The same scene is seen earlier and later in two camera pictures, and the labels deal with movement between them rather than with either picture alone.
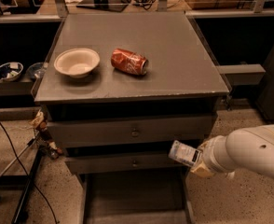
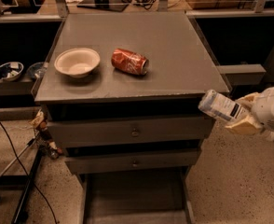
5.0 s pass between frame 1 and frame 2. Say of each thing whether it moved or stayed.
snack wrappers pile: stayed
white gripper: moved
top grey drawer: stayed
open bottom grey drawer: stayed
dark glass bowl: stayed
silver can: moved
